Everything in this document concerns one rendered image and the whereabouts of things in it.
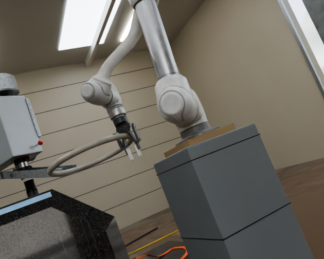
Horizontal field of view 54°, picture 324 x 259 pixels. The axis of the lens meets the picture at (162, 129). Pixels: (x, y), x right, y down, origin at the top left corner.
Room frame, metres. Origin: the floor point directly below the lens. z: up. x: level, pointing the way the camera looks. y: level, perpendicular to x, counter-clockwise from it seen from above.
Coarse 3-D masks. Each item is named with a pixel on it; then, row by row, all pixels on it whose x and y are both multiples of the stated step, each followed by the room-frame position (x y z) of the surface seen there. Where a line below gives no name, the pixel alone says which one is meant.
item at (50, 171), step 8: (112, 136) 1.53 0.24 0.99; (120, 136) 1.57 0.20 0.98; (128, 136) 1.63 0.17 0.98; (88, 144) 1.47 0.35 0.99; (96, 144) 1.49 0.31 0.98; (128, 144) 1.82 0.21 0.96; (72, 152) 1.47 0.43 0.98; (80, 152) 1.47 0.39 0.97; (112, 152) 1.91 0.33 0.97; (56, 160) 1.50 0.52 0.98; (64, 160) 1.48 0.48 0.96; (96, 160) 1.92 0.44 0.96; (104, 160) 1.94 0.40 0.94; (48, 168) 1.55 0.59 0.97; (72, 168) 1.86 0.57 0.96; (80, 168) 1.88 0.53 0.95; (56, 176) 1.73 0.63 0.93
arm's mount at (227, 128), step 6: (228, 126) 1.53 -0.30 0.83; (234, 126) 1.54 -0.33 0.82; (210, 132) 1.48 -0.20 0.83; (216, 132) 1.49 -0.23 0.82; (222, 132) 1.51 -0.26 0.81; (192, 138) 1.43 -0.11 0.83; (198, 138) 1.44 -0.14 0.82; (204, 138) 1.46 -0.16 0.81; (210, 138) 1.47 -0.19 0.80; (180, 144) 1.48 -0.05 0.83; (186, 144) 1.44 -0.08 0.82; (192, 144) 1.43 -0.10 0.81; (174, 150) 1.55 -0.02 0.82; (180, 150) 1.50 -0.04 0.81; (168, 156) 1.63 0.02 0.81
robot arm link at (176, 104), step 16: (144, 0) 1.35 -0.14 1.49; (144, 16) 1.36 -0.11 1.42; (144, 32) 1.38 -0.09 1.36; (160, 32) 1.36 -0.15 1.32; (160, 48) 1.36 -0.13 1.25; (160, 64) 1.36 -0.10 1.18; (160, 80) 1.36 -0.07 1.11; (176, 80) 1.34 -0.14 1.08; (160, 96) 1.31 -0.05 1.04; (176, 96) 1.29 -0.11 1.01; (192, 96) 1.38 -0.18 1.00; (160, 112) 1.33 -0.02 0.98; (176, 112) 1.30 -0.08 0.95; (192, 112) 1.37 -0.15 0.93
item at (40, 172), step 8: (32, 168) 2.11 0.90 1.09; (40, 168) 2.06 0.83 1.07; (56, 168) 1.97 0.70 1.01; (64, 168) 1.93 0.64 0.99; (8, 176) 2.08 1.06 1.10; (16, 176) 2.03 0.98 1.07; (24, 176) 1.98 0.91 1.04; (32, 176) 1.94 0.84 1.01; (40, 176) 1.89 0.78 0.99; (48, 176) 1.85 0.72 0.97
